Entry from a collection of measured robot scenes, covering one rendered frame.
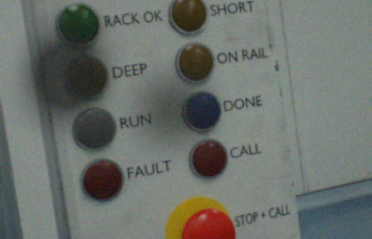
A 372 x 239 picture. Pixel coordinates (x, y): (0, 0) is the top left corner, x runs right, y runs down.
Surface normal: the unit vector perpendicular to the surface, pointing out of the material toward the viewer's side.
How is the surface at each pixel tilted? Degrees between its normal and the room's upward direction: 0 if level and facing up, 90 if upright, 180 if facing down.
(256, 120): 90
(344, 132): 90
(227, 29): 90
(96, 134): 93
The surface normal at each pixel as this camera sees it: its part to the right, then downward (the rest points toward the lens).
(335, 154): 0.41, 0.02
